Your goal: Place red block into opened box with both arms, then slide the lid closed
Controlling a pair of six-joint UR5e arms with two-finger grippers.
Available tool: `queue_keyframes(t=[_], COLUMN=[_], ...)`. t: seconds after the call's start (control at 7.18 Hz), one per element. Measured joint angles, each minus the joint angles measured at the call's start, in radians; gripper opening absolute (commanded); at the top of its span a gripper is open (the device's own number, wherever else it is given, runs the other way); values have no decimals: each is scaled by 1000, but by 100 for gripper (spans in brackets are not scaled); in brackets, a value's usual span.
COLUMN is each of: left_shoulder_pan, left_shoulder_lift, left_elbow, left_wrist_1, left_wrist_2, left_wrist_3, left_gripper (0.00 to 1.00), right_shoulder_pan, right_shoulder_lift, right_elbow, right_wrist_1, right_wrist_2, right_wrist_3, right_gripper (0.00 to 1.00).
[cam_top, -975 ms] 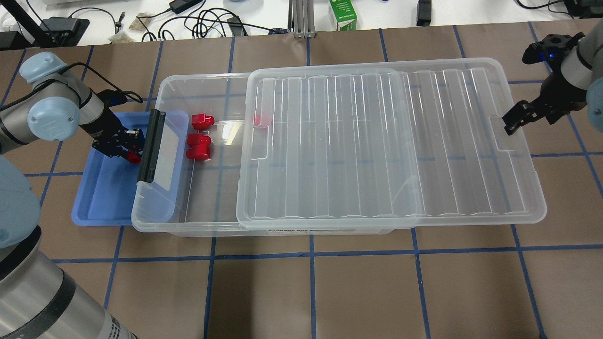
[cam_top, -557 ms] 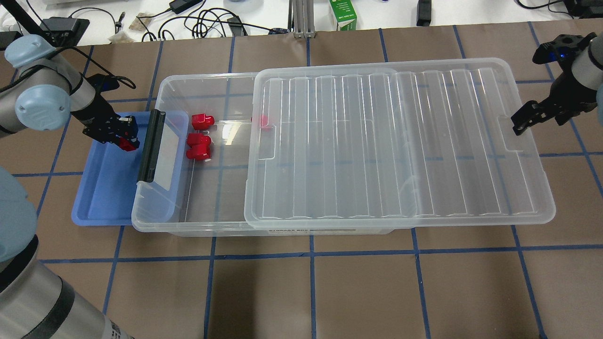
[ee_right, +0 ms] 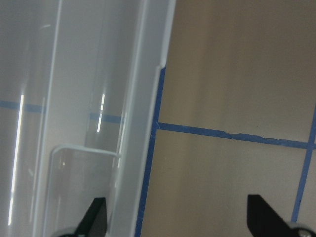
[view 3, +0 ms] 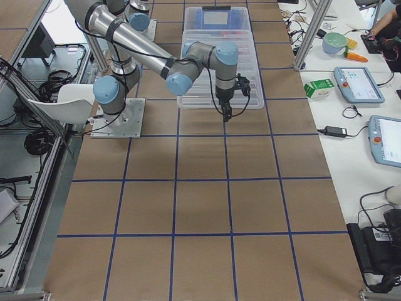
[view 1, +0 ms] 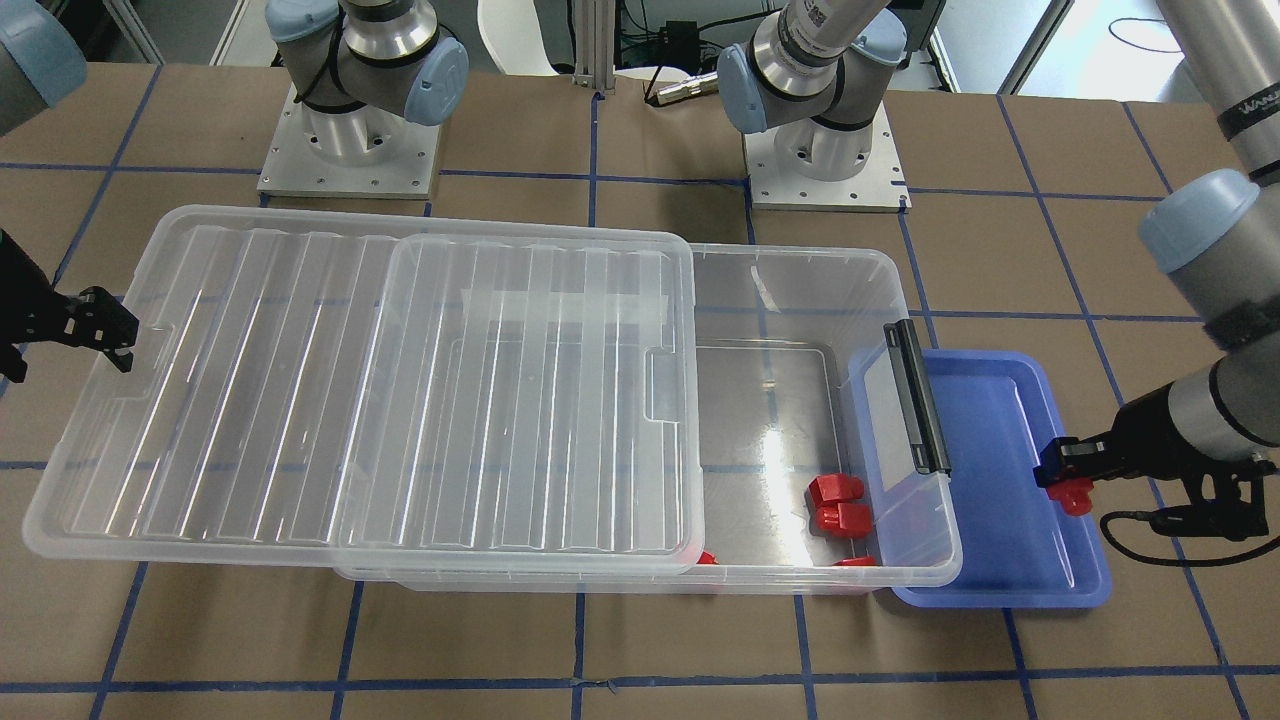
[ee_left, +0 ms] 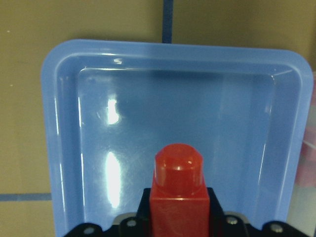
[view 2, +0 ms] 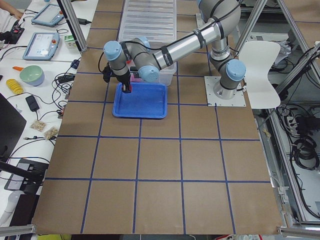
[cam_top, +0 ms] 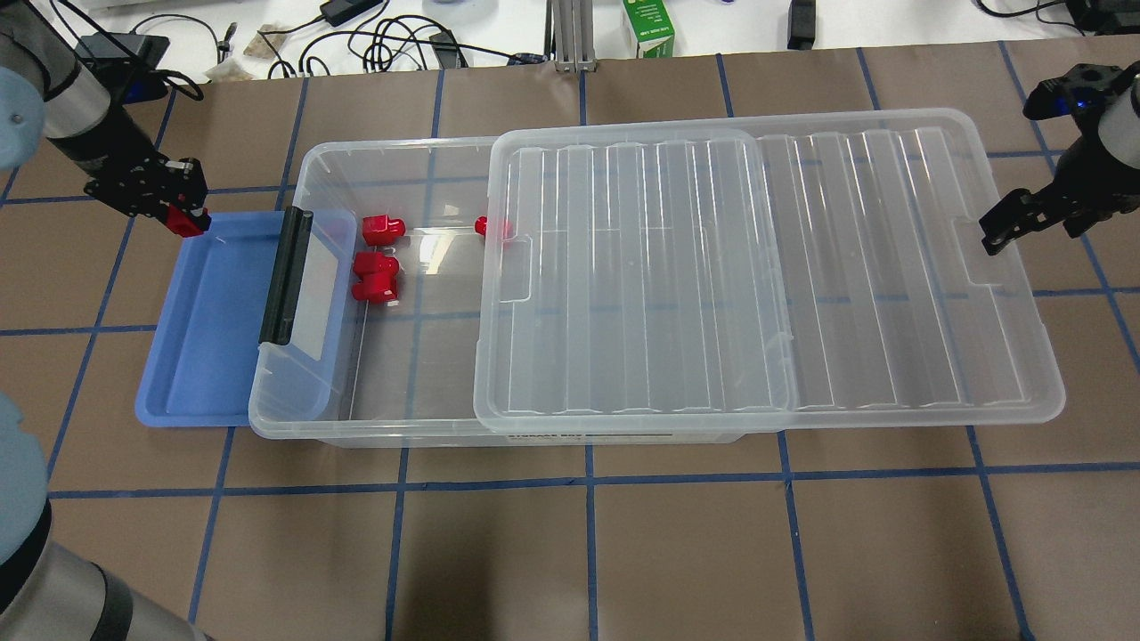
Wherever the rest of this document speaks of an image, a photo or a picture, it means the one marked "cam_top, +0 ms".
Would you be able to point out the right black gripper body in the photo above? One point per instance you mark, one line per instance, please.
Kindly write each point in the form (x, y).
(1082, 190)

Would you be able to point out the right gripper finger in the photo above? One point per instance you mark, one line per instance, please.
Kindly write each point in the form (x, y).
(1007, 221)

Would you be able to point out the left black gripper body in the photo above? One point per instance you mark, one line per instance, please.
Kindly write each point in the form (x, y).
(132, 184)

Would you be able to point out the clear plastic box lid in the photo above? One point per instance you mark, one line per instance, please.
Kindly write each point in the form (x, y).
(899, 318)

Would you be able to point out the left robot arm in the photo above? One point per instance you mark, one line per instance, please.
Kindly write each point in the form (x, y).
(49, 593)

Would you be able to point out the clear plastic storage box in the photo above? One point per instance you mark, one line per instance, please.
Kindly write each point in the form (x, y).
(642, 298)

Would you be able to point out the blue plastic tray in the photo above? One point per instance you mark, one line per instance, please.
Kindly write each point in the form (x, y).
(209, 364)

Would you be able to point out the green white carton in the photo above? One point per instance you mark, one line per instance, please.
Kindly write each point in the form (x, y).
(649, 28)

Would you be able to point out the black box handle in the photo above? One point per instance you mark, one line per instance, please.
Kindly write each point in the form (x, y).
(280, 313)

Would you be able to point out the aluminium frame post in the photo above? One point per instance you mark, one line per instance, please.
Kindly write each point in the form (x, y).
(569, 36)

